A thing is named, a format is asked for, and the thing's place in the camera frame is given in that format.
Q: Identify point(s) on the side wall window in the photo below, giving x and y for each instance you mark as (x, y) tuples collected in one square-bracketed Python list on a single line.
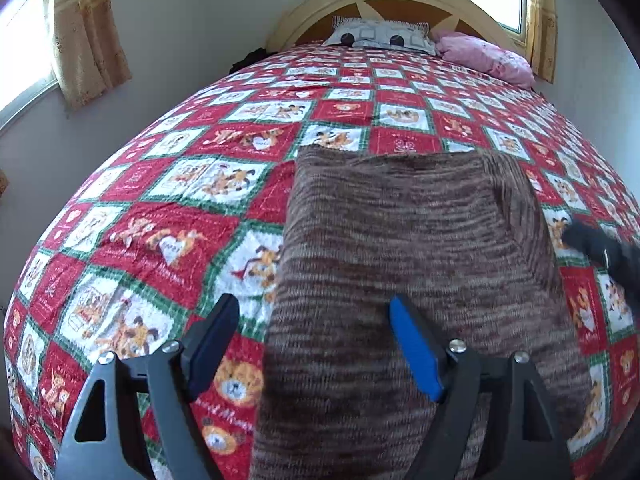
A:
[(25, 45)]

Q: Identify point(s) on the yellow curtain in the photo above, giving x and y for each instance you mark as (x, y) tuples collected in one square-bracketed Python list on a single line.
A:
[(542, 20), (85, 35)]

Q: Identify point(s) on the grey patterned pillow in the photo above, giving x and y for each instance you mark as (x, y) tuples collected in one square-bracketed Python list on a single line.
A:
[(380, 35)]

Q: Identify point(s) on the dark bundle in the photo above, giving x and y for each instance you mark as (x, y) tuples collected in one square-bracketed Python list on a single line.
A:
[(247, 62)]

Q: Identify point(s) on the pink pillow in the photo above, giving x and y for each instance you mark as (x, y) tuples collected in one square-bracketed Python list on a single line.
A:
[(490, 60)]

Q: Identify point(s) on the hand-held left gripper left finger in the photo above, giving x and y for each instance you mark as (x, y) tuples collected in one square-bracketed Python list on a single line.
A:
[(207, 355)]

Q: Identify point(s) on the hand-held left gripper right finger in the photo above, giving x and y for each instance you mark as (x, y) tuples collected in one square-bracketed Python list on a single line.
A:
[(417, 355)]

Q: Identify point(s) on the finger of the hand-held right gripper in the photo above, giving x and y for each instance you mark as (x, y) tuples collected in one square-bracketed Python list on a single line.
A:
[(602, 250)]

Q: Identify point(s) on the brown knitted sweater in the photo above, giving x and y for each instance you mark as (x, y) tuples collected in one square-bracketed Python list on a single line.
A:
[(400, 240)]

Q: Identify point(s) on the red checked printed blanket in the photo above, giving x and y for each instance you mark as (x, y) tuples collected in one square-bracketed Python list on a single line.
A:
[(175, 185)]

